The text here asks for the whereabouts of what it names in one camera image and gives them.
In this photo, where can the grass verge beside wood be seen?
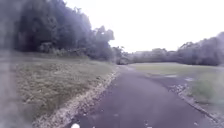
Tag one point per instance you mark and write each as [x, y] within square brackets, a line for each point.
[56, 80]

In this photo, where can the wood of dark trees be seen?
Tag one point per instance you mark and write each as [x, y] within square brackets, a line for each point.
[56, 30]

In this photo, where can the robot's own part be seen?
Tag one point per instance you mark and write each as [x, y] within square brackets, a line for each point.
[75, 126]

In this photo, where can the distant row of trees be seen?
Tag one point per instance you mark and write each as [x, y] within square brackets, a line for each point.
[196, 53]

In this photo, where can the open grass field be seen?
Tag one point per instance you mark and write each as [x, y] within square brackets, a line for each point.
[200, 76]

